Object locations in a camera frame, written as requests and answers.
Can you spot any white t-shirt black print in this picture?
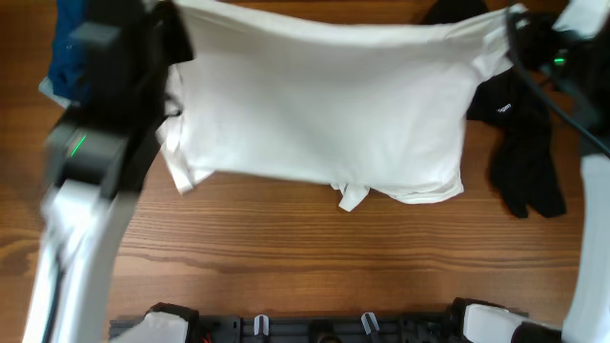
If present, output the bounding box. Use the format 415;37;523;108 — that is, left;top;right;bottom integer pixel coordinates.
157;1;510;211

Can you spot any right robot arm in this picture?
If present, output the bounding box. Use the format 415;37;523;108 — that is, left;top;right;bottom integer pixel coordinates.
464;125;609;342

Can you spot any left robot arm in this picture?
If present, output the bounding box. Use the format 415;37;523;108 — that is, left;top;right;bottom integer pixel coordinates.
23;0;193;342

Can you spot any blue button shirt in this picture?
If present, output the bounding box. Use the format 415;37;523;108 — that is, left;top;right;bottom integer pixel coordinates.
48;0;91;101

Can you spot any black garment right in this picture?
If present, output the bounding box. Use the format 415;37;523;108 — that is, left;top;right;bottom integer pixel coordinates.
418;0;568;219

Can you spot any light grey folded garment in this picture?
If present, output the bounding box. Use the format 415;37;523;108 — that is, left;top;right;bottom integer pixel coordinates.
38;76;79;109

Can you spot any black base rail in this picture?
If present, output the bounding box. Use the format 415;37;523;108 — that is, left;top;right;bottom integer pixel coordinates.
109;313;468;343

